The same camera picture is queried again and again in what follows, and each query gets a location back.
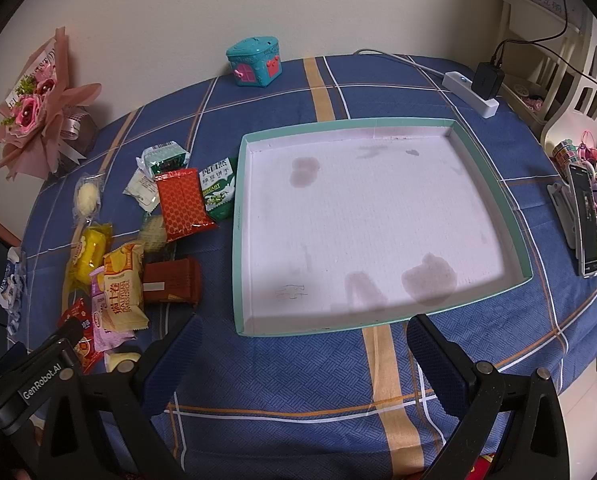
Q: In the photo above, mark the pink snack packet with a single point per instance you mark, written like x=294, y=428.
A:
x=104, y=339

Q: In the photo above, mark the round green cake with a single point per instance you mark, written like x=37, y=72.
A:
x=152, y=235

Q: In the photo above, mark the teal toy house box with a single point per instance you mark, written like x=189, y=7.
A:
x=255, y=61

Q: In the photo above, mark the pink flower bouquet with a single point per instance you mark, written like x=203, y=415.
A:
x=45, y=123

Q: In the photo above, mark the cream snack packet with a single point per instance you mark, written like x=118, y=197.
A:
x=143, y=190

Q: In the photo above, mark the red gold patterned packet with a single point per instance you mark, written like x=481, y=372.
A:
x=182, y=204

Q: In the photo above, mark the clear wrapped white ball snack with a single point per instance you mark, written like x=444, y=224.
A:
x=88, y=198

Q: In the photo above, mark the green bean biscuit packet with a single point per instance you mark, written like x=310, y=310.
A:
x=218, y=187

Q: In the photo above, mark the black power adapter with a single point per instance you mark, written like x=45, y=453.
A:
x=487, y=80

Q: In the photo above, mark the white shelf unit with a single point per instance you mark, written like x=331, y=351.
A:
x=551, y=75

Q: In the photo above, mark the orange yellow cake packet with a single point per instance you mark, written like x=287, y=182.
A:
x=123, y=290

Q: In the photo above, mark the yellow soft bread packet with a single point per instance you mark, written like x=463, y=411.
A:
x=92, y=244

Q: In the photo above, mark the dark red boxy packet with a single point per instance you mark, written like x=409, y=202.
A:
x=177, y=281

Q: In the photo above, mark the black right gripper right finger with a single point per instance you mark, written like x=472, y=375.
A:
x=534, y=444

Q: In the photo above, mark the blue white crumpled wrapper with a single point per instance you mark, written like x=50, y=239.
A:
x=12, y=288

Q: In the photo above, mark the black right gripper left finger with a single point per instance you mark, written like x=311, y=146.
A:
x=75, y=444

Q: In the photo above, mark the green white snack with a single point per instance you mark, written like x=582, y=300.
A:
x=161, y=158

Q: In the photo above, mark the small cream jelly cup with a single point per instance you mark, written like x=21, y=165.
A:
x=113, y=359

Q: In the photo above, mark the white power strip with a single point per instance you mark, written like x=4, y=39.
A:
x=457, y=83

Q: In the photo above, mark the teal rimmed white tray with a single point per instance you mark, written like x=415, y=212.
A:
x=363, y=222

